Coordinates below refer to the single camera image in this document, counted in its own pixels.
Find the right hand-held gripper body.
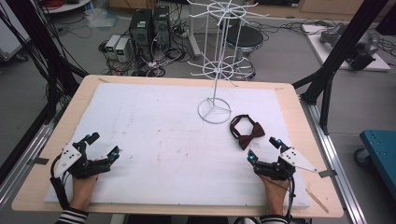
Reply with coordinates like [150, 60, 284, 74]
[254, 147, 318, 182]

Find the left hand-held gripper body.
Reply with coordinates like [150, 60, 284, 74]
[53, 140, 112, 180]

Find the dark red bow tie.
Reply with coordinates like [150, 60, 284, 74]
[229, 114, 266, 151]

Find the white wire display rack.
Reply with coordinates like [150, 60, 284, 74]
[186, 0, 271, 125]

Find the person's left hand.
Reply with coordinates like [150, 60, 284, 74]
[69, 174, 99, 213]

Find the person's right hand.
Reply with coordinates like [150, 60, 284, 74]
[258, 175, 290, 217]

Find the light wooden table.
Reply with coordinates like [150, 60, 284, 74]
[10, 74, 345, 218]

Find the wooden stick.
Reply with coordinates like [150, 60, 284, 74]
[304, 188, 330, 215]

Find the striped right sleeve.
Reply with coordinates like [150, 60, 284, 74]
[259, 214, 289, 224]

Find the striped sleeve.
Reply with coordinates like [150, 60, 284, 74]
[54, 207, 90, 224]
[259, 214, 289, 224]

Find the striped left sleeve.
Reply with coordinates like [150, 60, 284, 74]
[54, 207, 90, 224]

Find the white foam mat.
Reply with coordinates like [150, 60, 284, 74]
[43, 82, 312, 209]

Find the blue cart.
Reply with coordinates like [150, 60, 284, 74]
[354, 129, 396, 200]

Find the white power supply unit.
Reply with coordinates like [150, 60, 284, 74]
[114, 36, 131, 64]
[104, 34, 121, 60]

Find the black round stool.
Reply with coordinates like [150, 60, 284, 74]
[224, 24, 265, 62]

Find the black computer tower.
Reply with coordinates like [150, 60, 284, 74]
[152, 5, 172, 49]
[128, 8, 154, 62]

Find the white board with devices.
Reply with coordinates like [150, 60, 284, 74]
[301, 21, 392, 73]

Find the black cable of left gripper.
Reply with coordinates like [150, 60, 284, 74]
[49, 153, 72, 211]

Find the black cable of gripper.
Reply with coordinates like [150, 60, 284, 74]
[49, 153, 72, 211]
[285, 175, 297, 222]

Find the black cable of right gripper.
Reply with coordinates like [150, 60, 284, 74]
[285, 175, 297, 222]

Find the tangle of floor cables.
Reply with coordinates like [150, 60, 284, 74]
[98, 18, 200, 78]

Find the black metal frame post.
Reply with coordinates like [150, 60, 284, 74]
[291, 0, 390, 135]
[0, 0, 90, 125]

